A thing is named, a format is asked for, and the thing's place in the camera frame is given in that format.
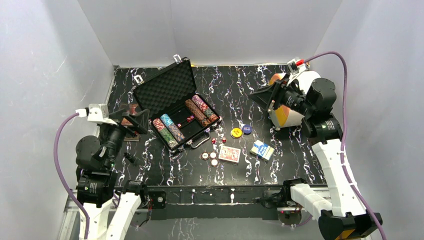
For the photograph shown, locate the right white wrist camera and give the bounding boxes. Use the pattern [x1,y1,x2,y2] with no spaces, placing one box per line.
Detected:
[287,58,310,75]

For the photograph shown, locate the blue blind button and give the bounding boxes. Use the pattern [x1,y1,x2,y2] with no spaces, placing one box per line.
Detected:
[241,124,253,135]

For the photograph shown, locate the black poker chip case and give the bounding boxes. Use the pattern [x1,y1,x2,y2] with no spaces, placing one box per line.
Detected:
[133,54,222,154]

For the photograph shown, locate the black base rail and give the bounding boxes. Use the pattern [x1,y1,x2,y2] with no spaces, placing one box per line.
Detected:
[147,185,305,220]

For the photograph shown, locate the blue grey chip row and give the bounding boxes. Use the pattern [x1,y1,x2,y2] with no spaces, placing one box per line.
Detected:
[160,114,186,143]

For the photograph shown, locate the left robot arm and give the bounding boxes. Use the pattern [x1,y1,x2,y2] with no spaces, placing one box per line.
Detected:
[75,104,150,240]

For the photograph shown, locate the yellow dealer button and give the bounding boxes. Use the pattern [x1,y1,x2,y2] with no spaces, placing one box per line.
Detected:
[230,127,243,139]

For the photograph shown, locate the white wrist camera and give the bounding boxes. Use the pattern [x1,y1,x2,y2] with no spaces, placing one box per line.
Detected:
[75,103,118,126]
[287,58,310,75]

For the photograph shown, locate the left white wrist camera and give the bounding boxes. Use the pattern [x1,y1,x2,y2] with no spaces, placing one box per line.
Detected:
[75,103,118,126]

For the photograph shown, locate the red green chip row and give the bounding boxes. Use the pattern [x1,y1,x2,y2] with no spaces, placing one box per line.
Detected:
[152,118,178,149]

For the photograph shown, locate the brown chip row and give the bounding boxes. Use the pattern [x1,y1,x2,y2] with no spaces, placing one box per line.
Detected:
[184,99,211,127]

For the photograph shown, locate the dark book with orange cover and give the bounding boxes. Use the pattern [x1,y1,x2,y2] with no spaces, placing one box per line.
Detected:
[119,103,141,142]

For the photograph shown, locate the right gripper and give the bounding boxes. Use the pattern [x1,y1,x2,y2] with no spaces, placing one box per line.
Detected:
[247,73,314,117]

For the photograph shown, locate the red playing card deck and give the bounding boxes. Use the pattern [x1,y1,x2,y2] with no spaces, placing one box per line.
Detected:
[218,145,242,164]

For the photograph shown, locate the white orange cylindrical drum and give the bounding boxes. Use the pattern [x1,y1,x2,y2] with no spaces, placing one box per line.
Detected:
[269,71,321,129]

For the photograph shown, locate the brown poker chip left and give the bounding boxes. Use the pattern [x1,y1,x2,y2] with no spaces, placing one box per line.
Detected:
[200,152,210,161]

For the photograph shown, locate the white poker chip lower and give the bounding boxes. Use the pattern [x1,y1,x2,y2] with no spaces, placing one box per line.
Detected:
[210,159,219,167]

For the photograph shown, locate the blue playing card deck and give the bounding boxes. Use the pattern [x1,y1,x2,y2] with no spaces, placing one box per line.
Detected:
[249,140,275,162]

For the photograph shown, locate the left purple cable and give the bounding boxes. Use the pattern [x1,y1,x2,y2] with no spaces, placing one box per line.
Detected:
[53,112,91,240]

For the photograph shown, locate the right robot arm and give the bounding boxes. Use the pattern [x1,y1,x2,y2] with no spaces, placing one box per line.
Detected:
[249,77,383,240]

